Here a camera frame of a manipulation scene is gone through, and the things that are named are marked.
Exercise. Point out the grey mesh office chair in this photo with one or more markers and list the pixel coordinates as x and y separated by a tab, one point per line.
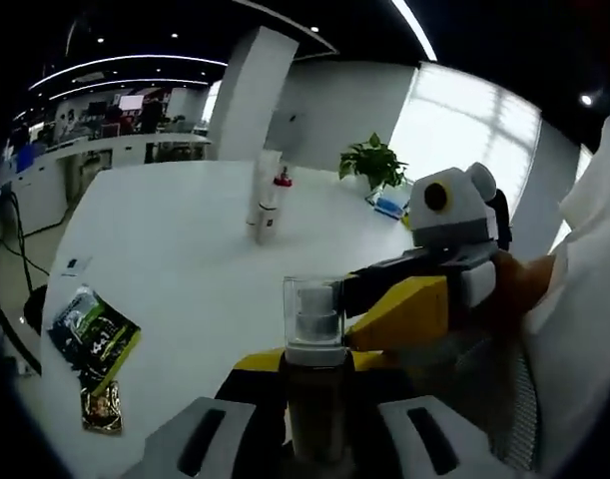
514	399

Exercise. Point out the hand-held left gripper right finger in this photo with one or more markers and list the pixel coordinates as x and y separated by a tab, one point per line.
384	439

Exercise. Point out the green potted plant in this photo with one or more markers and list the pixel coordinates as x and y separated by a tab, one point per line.
374	162

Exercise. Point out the short red label skincare bottle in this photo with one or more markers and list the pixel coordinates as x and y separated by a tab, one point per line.
268	167

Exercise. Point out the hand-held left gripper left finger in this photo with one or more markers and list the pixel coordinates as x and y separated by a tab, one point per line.
170	449

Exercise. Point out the person's right hand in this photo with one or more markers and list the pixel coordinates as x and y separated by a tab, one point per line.
521	284

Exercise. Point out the blue bin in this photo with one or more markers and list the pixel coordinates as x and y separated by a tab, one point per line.
25	159

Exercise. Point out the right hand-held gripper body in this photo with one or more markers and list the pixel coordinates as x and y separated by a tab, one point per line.
459	214

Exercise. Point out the green foil packet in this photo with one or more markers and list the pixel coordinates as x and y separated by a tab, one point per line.
95	344

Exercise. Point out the small clear packet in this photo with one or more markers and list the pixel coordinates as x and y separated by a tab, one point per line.
76	266

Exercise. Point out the gold foil packet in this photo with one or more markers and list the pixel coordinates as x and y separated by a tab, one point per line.
102	409

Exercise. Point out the bright window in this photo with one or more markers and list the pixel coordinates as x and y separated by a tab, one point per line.
459	130

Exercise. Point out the white office counter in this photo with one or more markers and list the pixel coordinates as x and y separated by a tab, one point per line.
40	199

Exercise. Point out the wide ceiling strip light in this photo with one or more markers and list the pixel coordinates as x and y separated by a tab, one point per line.
414	25

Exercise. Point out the bright wall screen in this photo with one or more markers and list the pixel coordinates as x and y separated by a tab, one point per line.
131	102

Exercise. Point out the person's white shirt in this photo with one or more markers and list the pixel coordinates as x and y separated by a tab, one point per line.
579	299

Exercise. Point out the tall red label skincare bottle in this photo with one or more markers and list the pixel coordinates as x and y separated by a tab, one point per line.
314	324

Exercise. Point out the red collar skincare bottle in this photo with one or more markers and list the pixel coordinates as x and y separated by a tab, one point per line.
283	183

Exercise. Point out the blue white pack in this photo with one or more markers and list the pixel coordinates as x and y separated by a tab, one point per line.
389	205

